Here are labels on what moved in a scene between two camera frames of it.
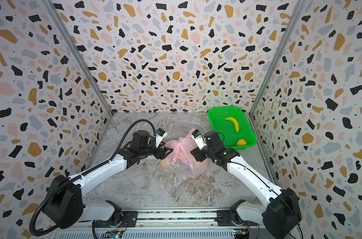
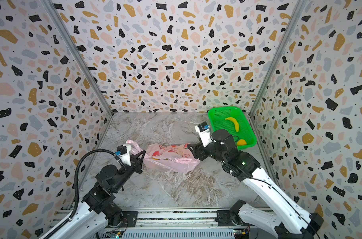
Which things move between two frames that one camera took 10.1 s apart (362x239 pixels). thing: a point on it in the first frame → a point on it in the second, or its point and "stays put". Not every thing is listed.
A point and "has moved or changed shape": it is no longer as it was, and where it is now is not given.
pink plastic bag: [180, 160] has moved or changed shape
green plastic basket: [233, 126] stays put
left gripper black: [159, 156] → [137, 164]
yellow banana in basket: [235, 123] stays put
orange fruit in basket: [241, 142] stays put
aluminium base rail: [171, 224] stays put
